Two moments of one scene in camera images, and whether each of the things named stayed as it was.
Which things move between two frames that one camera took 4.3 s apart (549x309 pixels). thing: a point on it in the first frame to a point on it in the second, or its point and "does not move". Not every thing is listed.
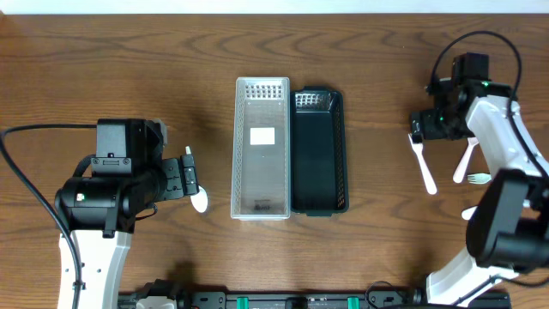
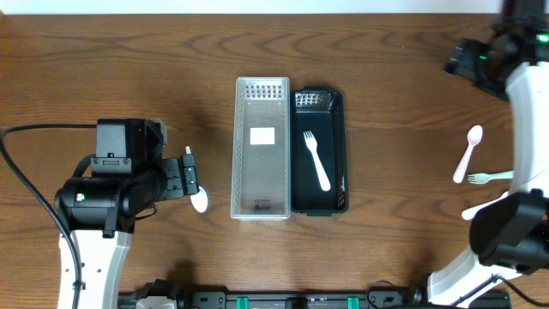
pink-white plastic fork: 430,183 to 312,144
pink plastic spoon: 458,173 does not move
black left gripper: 188,175 does not move
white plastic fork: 467,213 does not move
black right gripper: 417,126 to 459,57
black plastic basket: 319,180 does not move
